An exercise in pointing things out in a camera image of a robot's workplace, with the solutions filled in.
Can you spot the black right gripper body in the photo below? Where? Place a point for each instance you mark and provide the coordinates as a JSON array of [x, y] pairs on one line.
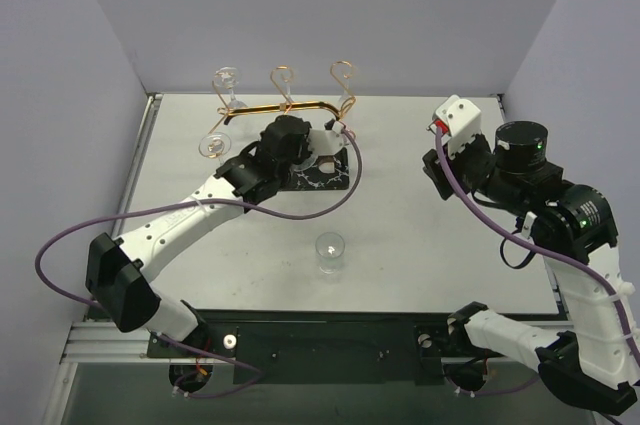
[[440, 175]]

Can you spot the short clear glass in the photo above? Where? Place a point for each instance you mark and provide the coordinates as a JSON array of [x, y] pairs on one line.
[[330, 252], [307, 163]]

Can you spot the clear wine glass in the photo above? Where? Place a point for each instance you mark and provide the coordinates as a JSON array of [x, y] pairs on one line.
[[215, 146], [224, 83]]

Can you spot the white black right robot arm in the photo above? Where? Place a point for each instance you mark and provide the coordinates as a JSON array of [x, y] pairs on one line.
[[595, 364]]

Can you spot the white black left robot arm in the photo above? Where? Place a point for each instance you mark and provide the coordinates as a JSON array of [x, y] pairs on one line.
[[120, 270]]

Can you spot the gold wine glass rack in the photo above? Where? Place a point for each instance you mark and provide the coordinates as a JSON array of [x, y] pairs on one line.
[[329, 172]]

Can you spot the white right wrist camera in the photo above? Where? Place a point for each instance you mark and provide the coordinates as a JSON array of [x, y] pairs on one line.
[[459, 120]]

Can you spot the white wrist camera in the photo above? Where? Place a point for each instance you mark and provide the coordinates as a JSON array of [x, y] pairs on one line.
[[327, 142], [459, 120]]

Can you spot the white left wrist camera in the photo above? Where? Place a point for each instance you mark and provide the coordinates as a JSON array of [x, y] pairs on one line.
[[327, 142]]

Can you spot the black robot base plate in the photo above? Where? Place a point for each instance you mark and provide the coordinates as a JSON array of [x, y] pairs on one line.
[[332, 348]]

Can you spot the aluminium table frame rail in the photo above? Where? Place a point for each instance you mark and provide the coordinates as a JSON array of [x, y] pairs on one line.
[[102, 342]]

